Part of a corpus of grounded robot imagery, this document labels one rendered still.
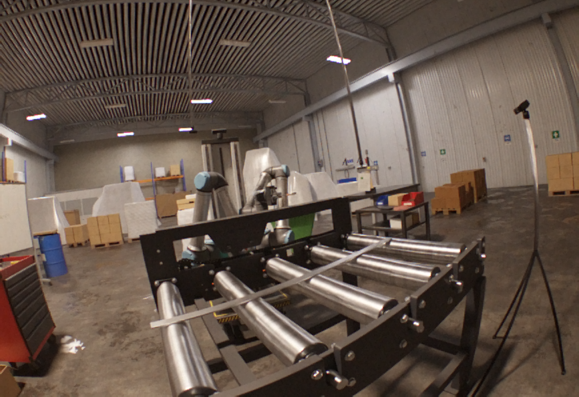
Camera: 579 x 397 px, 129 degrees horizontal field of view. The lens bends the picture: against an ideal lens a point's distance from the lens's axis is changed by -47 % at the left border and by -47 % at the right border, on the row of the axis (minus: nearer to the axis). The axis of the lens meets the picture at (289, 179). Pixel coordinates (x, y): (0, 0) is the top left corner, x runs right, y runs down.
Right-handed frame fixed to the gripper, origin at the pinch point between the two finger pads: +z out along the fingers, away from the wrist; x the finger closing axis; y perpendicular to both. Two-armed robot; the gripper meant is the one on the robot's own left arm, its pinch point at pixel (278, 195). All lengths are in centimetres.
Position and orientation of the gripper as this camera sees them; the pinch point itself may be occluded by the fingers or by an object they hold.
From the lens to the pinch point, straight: 161.4
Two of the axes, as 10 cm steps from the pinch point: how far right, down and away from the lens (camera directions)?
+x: 1.4, 9.9, -0.1
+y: 8.6, -1.1, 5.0
